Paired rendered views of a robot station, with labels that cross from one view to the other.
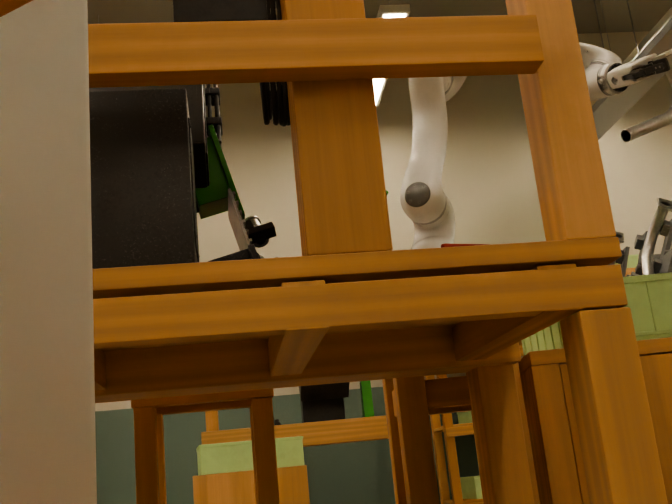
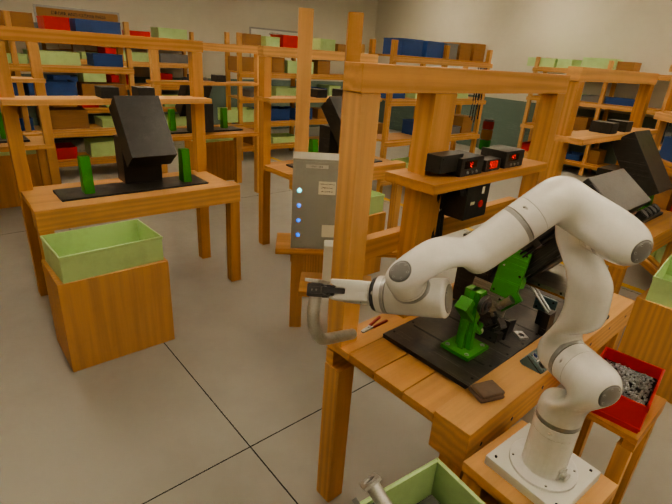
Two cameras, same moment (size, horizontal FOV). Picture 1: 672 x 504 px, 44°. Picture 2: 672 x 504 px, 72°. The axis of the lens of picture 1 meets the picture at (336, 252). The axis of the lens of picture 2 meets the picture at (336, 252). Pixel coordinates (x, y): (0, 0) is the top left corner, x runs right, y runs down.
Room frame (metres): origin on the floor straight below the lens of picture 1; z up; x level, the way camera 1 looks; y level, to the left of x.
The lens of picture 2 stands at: (2.69, -1.39, 1.96)
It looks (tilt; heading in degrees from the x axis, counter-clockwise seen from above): 23 degrees down; 145
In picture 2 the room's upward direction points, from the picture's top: 4 degrees clockwise
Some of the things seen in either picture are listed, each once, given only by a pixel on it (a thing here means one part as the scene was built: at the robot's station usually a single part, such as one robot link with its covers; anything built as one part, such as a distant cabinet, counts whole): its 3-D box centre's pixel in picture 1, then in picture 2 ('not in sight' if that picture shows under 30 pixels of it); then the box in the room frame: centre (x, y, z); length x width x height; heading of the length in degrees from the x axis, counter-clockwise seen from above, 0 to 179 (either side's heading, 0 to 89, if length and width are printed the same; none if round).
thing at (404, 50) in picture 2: not in sight; (427, 115); (-3.02, 4.19, 1.14); 2.45 x 0.55 x 2.28; 97
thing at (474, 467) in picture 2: not in sight; (538, 477); (2.21, -0.26, 0.83); 0.32 x 0.32 x 0.04; 4
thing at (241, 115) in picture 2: not in sight; (295, 97); (-5.94, 3.33, 1.12); 3.22 x 0.55 x 2.23; 97
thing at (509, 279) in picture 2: (211, 179); (514, 271); (1.65, 0.25, 1.17); 0.13 x 0.12 x 0.20; 98
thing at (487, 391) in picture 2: not in sight; (486, 390); (1.93, -0.18, 0.91); 0.10 x 0.08 x 0.03; 77
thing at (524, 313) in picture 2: not in sight; (497, 317); (1.58, 0.31, 0.89); 1.10 x 0.42 x 0.02; 98
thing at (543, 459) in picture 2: not in sight; (550, 441); (2.21, -0.26, 0.97); 0.19 x 0.19 x 0.18
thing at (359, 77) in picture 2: not in sight; (481, 81); (1.28, 0.27, 1.89); 1.50 x 0.09 x 0.09; 98
